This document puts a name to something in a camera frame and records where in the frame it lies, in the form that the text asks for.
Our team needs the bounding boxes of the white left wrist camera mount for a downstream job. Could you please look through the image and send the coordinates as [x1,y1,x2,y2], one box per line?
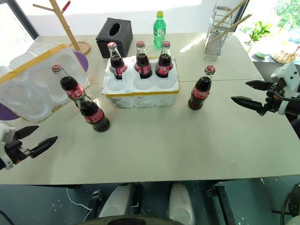
[0,121,16,171]

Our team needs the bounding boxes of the silver wire rack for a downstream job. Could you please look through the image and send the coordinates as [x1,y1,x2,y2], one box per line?
[203,5,235,60]

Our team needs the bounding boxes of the black leather tissue box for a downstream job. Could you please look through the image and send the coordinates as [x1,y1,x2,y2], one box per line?
[95,17,134,59]

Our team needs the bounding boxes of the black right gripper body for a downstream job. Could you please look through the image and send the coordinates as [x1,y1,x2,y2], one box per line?
[264,82,285,113]

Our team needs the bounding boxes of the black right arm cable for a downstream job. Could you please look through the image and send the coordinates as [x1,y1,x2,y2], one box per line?
[272,87,300,102]

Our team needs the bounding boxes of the green potted plant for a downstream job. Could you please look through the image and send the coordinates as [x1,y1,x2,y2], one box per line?
[244,20,273,59]

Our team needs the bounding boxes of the woven wicker basket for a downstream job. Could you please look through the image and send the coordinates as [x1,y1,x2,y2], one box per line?
[270,46,300,64]

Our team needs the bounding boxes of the wooden mug tree stand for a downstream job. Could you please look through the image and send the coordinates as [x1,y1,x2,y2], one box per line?
[32,0,92,56]

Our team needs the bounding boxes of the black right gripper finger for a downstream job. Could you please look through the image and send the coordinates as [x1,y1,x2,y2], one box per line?
[230,96,267,116]
[245,79,274,93]

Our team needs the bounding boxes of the dark rounded robot torso shape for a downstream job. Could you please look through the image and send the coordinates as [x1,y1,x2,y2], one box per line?
[76,215,185,225]

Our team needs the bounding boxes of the glass cola bottle red cap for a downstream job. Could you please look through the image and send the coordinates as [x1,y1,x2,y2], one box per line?
[70,89,111,133]
[134,41,154,80]
[107,42,128,81]
[51,65,85,97]
[187,65,217,112]
[155,41,174,79]

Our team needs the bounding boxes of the purple round mat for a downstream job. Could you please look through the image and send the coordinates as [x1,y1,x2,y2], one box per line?
[73,51,90,75]
[0,102,20,121]

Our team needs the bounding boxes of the white rounded robot leg shell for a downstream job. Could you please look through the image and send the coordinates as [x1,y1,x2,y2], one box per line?
[97,183,137,219]
[168,182,196,225]

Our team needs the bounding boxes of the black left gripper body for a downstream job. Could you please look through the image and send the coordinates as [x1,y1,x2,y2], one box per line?
[4,132,31,165]

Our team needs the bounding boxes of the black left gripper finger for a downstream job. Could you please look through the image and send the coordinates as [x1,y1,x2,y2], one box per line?
[29,136,59,159]
[14,125,40,142]

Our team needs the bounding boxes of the dark side table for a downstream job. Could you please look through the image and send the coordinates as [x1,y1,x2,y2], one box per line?
[251,55,300,82]

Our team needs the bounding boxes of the black table leg frame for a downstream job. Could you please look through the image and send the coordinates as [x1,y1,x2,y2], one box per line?
[205,180,238,225]

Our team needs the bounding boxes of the wooden branch stand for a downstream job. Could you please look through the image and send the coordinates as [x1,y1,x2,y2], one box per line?
[212,0,253,42]

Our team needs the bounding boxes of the white floor cable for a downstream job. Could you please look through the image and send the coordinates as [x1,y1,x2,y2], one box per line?
[66,187,95,218]

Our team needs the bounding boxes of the black table bracket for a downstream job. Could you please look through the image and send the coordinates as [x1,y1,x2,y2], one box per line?
[90,190,103,212]

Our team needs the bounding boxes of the green plastic soda bottle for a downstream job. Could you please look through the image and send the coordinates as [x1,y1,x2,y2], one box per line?
[153,10,168,49]

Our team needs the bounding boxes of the black floor cable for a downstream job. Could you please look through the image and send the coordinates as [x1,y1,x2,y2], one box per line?
[271,184,300,225]

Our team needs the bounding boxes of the white foam bottle tray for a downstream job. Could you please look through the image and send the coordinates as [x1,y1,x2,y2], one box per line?
[101,55,180,109]

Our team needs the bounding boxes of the black window frame post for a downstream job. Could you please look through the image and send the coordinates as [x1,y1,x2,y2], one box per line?
[13,0,40,40]

